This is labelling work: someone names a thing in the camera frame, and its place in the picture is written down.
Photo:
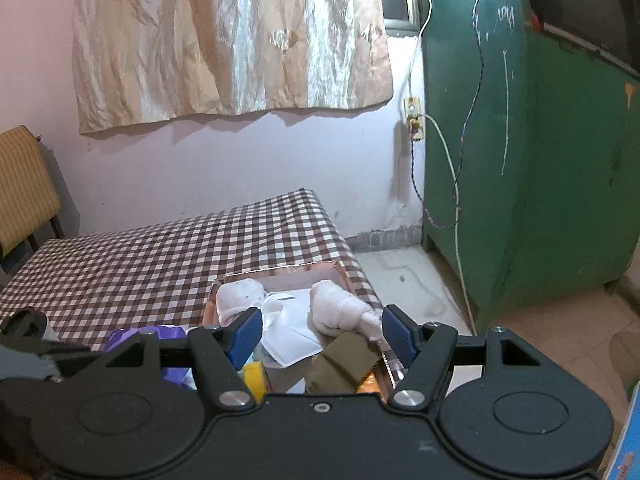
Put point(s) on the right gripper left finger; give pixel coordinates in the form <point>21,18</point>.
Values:
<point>218,355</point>

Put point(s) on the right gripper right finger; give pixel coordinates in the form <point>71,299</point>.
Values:
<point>425,351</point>

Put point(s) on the white respirator mask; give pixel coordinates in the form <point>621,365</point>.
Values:
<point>288,336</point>

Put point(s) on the olive green sponge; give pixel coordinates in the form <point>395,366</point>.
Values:
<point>342,366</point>

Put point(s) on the white towel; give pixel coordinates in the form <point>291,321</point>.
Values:
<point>334,311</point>

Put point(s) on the pink cardboard box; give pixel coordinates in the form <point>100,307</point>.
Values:
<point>310,316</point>

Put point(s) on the yellow tape roll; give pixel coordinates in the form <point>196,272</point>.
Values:
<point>256,379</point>

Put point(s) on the white knitted sock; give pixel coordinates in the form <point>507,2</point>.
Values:
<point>233,298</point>

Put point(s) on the orange tissue packet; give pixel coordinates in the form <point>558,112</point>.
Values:
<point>374,383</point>

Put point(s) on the brown checkered tablecloth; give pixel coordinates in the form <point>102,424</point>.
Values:
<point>90,285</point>

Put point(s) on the woven bamboo mat chair back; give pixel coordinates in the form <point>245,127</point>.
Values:
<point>27,194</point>

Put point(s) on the green wooden door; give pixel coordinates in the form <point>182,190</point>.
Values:
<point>532,166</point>

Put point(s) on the wall power socket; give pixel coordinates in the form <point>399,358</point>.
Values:
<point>413,118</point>

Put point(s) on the beige wall curtain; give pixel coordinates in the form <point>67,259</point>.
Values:
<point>143,61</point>

